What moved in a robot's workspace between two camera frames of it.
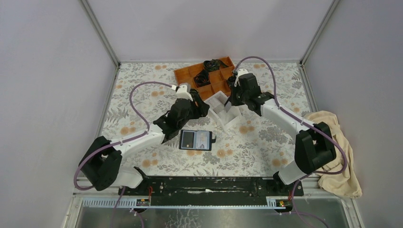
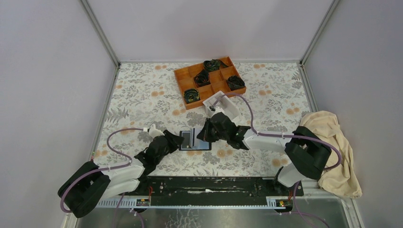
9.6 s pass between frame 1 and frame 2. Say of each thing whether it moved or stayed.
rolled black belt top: stayed
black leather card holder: stayed
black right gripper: moved
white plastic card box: stayed
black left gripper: moved
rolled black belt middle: stayed
